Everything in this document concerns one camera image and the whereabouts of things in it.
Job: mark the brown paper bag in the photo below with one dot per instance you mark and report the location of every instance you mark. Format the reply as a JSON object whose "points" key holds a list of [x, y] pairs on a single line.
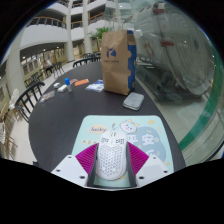
{"points": [[116, 70]]}

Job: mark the white lattice chair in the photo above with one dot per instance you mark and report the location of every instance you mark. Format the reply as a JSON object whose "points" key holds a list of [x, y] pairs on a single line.
{"points": [[14, 98], [2, 131]]}

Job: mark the white perforated computer mouse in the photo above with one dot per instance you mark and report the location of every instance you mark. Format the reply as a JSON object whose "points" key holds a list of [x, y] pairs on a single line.
{"points": [[111, 156]]}

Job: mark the small blue-capped bottle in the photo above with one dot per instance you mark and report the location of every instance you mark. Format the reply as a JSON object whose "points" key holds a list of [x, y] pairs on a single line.
{"points": [[68, 85]]}

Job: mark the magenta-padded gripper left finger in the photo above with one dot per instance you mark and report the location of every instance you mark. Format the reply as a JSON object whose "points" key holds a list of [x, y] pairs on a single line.
{"points": [[68, 166]]}

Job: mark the light teal printed mouse pad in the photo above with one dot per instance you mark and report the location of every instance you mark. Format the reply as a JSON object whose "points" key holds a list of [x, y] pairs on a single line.
{"points": [[146, 136]]}

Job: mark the orange flat packet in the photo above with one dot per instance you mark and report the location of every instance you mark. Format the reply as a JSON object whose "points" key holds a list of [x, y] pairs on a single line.
{"points": [[81, 82]]}

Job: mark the green potted palm plant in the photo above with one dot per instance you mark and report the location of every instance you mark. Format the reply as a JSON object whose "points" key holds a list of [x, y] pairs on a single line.
{"points": [[99, 34]]}

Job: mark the group of black chairs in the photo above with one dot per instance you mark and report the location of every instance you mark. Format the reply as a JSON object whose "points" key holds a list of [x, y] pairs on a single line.
{"points": [[58, 67]]}

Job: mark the white plastic tissue packet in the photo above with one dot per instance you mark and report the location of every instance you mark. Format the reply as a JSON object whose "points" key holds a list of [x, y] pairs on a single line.
{"points": [[95, 86]]}

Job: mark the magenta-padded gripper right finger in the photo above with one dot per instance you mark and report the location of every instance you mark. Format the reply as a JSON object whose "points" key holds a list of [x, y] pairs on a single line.
{"points": [[153, 166]]}

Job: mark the grey rectangular pouch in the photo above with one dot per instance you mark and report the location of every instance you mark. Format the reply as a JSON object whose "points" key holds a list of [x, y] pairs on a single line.
{"points": [[133, 101]]}

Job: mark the black wooden spindle chair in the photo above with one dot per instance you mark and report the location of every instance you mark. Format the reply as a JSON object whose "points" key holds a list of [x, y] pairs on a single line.
{"points": [[85, 61], [25, 96]]}

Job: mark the cream rectangular box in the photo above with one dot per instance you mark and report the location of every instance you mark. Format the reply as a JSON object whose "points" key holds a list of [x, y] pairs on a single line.
{"points": [[62, 88]]}

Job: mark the small white box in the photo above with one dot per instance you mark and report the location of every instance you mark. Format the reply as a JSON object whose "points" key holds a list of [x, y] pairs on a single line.
{"points": [[57, 85]]}

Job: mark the person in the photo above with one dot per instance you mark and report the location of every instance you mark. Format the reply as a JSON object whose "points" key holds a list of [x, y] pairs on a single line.
{"points": [[48, 65]]}

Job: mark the brownish pink flat packet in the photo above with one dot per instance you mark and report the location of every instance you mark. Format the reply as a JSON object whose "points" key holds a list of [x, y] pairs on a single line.
{"points": [[73, 80]]}

